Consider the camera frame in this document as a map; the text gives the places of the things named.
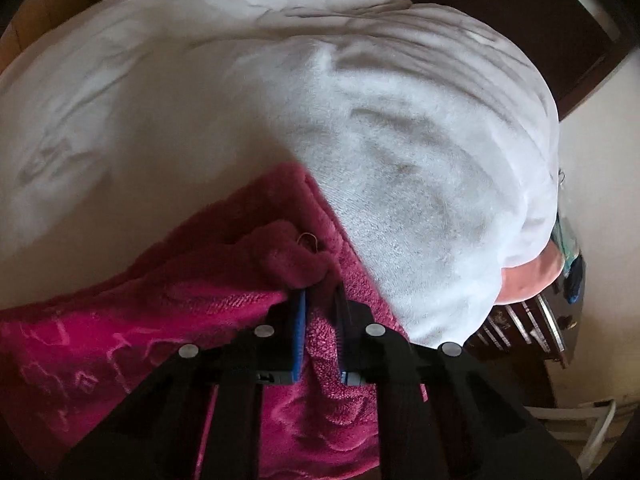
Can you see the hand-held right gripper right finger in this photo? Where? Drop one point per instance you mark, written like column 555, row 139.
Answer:
column 344, row 332

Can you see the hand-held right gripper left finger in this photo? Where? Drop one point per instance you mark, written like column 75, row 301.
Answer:
column 299, row 335

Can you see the red fleece blanket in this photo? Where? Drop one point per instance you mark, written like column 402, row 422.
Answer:
column 175, row 280

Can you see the dark wooden nightstand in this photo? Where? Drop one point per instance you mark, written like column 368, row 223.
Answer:
column 520, row 330

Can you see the white fleece blanket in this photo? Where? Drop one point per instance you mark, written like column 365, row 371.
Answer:
column 425, row 160

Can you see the pink pillow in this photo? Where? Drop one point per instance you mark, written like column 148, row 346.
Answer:
column 530, row 280

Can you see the teal and blue object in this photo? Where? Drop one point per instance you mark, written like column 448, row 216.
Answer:
column 572, row 265

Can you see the dark wooden headboard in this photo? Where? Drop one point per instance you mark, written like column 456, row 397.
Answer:
column 525, row 10

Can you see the wooden wardrobe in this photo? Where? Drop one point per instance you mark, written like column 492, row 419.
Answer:
column 55, row 5

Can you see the white furniture frame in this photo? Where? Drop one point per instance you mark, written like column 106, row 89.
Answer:
column 595, row 420

